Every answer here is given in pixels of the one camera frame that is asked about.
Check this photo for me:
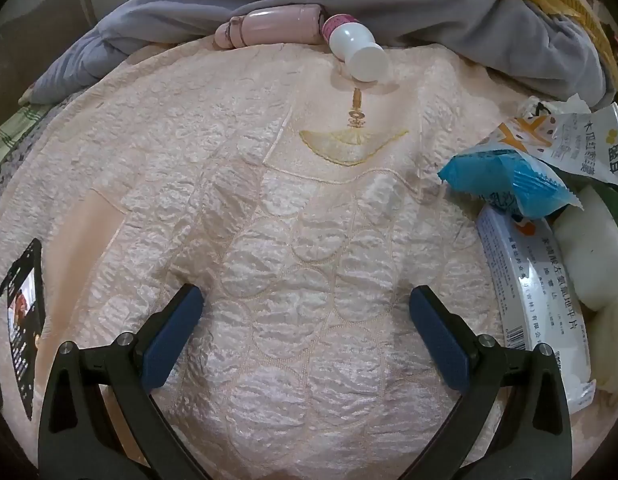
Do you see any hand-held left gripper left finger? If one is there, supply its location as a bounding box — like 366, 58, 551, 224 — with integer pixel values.
38, 283, 206, 480

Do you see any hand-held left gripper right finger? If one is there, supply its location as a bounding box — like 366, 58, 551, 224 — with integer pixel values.
409, 285, 574, 480

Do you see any white medicine box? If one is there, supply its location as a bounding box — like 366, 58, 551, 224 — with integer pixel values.
476, 205, 597, 413

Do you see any blue snack wrapper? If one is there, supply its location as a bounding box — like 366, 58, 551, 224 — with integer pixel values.
437, 152, 582, 221

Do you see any white tissue wad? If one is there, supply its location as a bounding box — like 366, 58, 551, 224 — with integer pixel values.
554, 185, 618, 311

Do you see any white snack packet yellow print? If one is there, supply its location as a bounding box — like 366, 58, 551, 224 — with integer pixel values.
476, 99, 618, 188

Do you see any black smartphone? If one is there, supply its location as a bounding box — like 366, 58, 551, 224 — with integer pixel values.
6, 238, 44, 421

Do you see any pink quilted bedspread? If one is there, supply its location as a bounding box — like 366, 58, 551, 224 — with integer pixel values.
0, 35, 618, 480

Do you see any green striped sheet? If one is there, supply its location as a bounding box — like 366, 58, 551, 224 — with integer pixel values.
0, 102, 52, 161

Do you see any white bottle with pink label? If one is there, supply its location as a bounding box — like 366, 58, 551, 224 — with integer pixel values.
321, 14, 391, 82

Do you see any grey blanket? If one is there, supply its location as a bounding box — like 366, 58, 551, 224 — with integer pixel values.
31, 0, 607, 111

